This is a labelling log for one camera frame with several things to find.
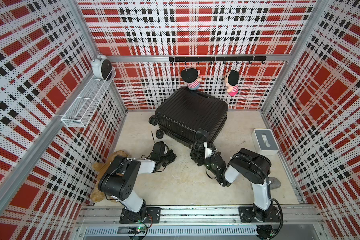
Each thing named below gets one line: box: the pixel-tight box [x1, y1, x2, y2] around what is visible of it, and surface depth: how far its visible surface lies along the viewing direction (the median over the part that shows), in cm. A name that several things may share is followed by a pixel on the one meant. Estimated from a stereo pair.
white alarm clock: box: [91, 54, 113, 81], surface depth 80 cm
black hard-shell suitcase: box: [148, 87, 229, 149], surface depth 93 cm
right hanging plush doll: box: [225, 69, 240, 97], surface depth 98 cm
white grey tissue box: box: [251, 128, 280, 157], surface depth 99 cm
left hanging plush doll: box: [180, 67, 202, 91], surface depth 97 cm
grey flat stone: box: [269, 176, 281, 190], surface depth 83 cm
